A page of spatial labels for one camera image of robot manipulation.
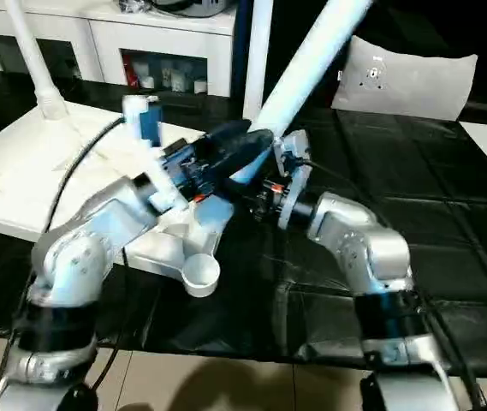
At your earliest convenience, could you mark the black work mat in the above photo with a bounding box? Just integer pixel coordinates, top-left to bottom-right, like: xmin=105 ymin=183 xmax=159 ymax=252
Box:
xmin=0 ymin=67 xmax=487 ymax=373

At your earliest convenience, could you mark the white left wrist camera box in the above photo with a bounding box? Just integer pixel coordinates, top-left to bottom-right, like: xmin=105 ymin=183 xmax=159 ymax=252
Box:
xmin=122 ymin=94 xmax=188 ymax=211

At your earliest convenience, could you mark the grey black bag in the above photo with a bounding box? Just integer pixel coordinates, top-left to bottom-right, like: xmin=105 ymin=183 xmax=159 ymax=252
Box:
xmin=119 ymin=0 xmax=231 ymax=18

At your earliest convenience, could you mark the white cabinet with glass doors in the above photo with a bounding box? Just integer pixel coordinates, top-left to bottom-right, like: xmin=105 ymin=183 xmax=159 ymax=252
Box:
xmin=0 ymin=0 xmax=237 ymax=97

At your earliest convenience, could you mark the white plastic table leg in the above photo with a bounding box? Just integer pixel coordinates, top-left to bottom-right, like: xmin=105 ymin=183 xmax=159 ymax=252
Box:
xmin=226 ymin=0 xmax=374 ymax=186
xmin=3 ymin=0 xmax=69 ymax=121
xmin=241 ymin=0 xmax=275 ymax=122

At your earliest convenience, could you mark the grey pillow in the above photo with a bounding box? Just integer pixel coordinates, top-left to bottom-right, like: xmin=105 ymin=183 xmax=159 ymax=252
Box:
xmin=330 ymin=34 xmax=478 ymax=122

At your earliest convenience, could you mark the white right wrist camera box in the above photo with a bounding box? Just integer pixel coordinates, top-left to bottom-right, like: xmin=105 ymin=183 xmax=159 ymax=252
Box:
xmin=273 ymin=130 xmax=312 ymax=230

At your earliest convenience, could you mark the white plastic table top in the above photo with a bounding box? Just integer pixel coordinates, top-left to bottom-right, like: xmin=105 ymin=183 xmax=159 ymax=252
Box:
xmin=0 ymin=98 xmax=237 ymax=299

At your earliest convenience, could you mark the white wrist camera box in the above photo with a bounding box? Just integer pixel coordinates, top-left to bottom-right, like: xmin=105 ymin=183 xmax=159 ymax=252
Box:
xmin=122 ymin=94 xmax=188 ymax=211
xmin=273 ymin=130 xmax=312 ymax=230

